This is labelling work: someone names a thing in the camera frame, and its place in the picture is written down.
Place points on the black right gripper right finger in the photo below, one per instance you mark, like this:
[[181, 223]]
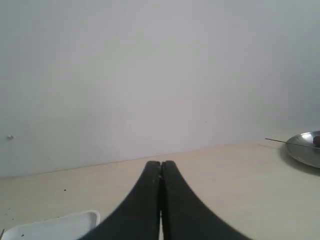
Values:
[[185, 216]]

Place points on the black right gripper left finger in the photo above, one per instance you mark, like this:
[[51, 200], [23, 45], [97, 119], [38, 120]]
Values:
[[138, 216]]

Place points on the thin metal skewer on plate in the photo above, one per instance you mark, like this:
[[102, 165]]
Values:
[[285, 142]]

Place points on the white plastic tray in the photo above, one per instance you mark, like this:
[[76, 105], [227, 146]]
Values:
[[68, 227]]

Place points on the round metal plate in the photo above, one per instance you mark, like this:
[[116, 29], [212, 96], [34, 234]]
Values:
[[305, 148]]

